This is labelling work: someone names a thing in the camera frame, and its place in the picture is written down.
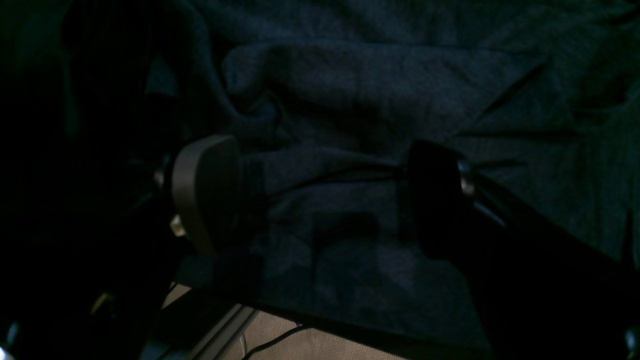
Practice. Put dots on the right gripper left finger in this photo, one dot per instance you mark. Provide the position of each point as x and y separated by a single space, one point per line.
95 294

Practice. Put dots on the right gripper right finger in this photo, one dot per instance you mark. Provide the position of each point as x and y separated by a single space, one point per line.
540 293

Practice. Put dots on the dark grey long-sleeve T-shirt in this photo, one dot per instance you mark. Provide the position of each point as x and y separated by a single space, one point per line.
325 98

